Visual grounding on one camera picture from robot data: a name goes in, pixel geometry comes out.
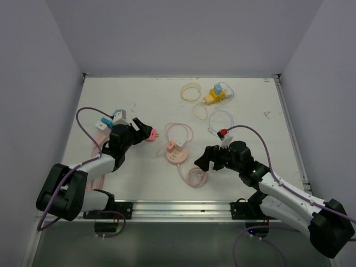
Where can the orange small charger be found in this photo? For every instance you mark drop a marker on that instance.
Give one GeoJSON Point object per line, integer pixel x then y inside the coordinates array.
{"type": "Point", "coordinates": [170, 146]}

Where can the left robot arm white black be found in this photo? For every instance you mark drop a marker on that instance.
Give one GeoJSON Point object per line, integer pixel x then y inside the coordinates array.
{"type": "Point", "coordinates": [64, 192]}

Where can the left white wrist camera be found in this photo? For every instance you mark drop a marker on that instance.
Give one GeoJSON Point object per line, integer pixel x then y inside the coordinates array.
{"type": "Point", "coordinates": [120, 118]}

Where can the light blue charger plug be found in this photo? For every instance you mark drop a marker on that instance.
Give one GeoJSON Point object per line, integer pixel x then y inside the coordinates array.
{"type": "Point", "coordinates": [217, 89]}

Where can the pink plug adapter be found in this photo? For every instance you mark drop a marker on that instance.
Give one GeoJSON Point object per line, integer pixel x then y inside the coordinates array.
{"type": "Point", "coordinates": [153, 135]}

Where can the blue flat plug adapter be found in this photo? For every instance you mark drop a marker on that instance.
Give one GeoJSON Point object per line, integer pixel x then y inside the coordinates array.
{"type": "Point", "coordinates": [107, 122]}

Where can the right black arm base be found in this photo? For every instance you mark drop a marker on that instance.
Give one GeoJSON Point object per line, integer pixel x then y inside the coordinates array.
{"type": "Point", "coordinates": [241, 209]}

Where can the pink rectangular power strip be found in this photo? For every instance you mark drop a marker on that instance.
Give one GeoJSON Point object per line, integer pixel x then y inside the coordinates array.
{"type": "Point", "coordinates": [101, 138]}

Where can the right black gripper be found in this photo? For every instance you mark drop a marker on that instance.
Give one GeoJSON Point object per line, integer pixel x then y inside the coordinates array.
{"type": "Point", "coordinates": [218, 150]}

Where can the orange yellow charger plug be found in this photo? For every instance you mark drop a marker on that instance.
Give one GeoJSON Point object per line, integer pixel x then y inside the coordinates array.
{"type": "Point", "coordinates": [209, 99]}

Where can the white large charger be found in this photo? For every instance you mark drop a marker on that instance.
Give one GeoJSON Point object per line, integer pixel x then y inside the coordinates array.
{"type": "Point", "coordinates": [180, 144]}

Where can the white plug on cube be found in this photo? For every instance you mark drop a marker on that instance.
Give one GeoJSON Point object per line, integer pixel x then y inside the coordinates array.
{"type": "Point", "coordinates": [229, 93]}

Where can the aluminium front rail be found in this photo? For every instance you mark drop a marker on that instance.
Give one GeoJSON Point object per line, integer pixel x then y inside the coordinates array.
{"type": "Point", "coordinates": [180, 210]}

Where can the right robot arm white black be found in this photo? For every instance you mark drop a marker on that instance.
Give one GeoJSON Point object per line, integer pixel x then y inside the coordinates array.
{"type": "Point", "coordinates": [324, 223]}

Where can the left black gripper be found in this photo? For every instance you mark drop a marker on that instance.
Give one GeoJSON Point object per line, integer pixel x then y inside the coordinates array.
{"type": "Point", "coordinates": [143, 133]}

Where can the yellow cube socket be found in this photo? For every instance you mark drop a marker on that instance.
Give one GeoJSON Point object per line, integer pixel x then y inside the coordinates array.
{"type": "Point", "coordinates": [217, 97]}

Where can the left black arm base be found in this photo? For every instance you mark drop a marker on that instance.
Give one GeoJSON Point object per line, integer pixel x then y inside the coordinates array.
{"type": "Point", "coordinates": [124, 208]}

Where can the teal plug adapter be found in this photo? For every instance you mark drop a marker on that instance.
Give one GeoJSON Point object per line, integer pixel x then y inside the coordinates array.
{"type": "Point", "coordinates": [115, 111]}

